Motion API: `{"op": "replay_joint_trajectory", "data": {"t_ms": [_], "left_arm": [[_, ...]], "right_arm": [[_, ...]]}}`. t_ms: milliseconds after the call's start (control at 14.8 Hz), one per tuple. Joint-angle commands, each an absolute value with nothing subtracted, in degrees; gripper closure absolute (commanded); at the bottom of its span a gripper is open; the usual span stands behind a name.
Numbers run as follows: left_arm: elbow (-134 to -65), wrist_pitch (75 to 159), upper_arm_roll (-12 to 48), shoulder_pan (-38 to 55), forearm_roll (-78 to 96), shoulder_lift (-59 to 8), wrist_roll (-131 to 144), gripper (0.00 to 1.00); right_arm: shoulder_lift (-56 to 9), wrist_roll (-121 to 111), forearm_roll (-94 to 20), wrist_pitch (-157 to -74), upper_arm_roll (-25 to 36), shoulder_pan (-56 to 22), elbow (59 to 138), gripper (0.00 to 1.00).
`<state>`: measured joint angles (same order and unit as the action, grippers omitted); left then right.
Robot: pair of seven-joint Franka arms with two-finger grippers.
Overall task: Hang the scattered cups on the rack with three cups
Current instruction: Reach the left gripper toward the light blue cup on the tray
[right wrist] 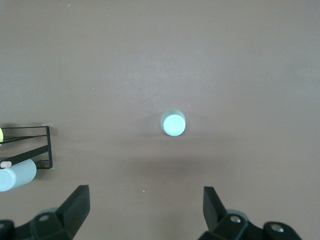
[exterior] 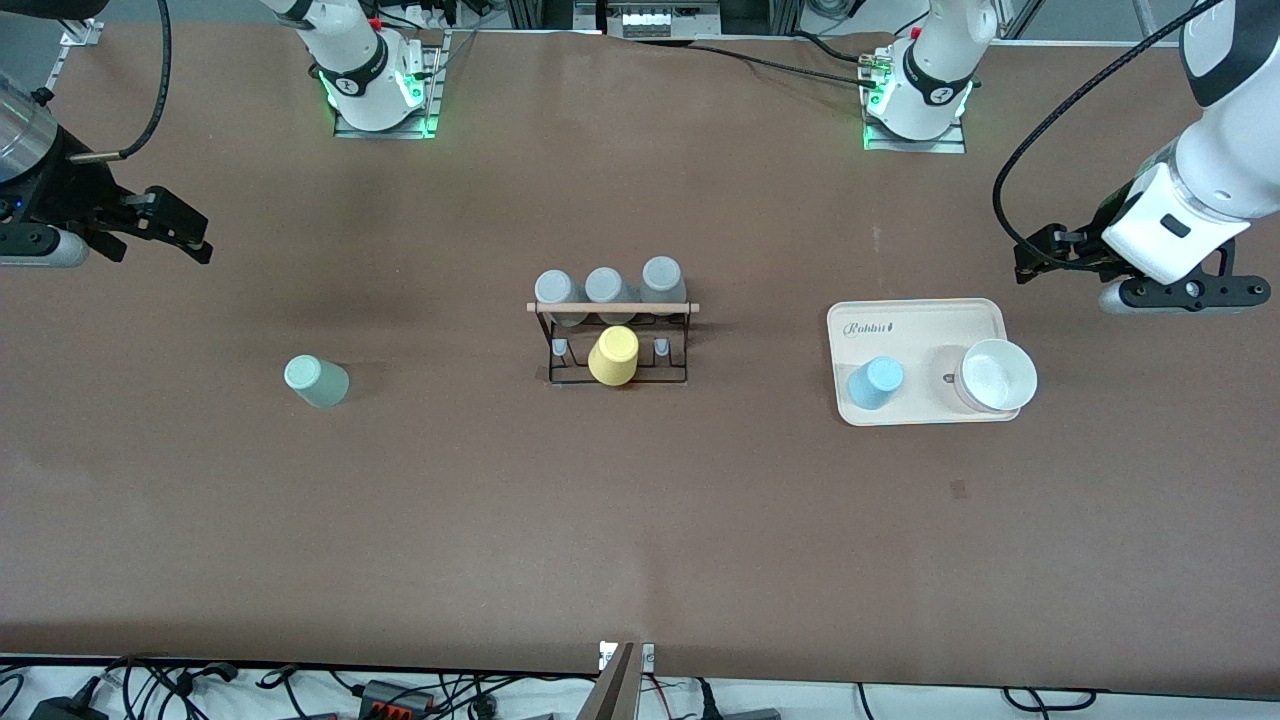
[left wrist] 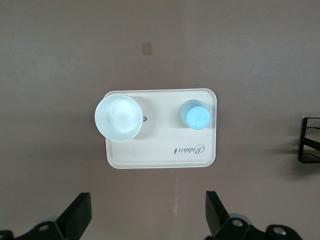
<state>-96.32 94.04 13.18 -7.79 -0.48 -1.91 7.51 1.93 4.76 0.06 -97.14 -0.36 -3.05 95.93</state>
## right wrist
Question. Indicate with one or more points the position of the yellow cup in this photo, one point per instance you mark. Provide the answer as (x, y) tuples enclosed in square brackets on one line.
[(1, 135)]

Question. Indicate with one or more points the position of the mint green cup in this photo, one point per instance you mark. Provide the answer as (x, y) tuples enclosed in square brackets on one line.
[(173, 125)]

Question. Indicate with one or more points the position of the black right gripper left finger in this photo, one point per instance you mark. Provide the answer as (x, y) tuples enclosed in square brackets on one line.
[(72, 212)]

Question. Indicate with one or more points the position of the light blue cup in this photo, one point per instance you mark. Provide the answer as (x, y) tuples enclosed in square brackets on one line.
[(21, 173)]

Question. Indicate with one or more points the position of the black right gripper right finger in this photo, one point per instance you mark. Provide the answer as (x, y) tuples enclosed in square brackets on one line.
[(215, 215)]

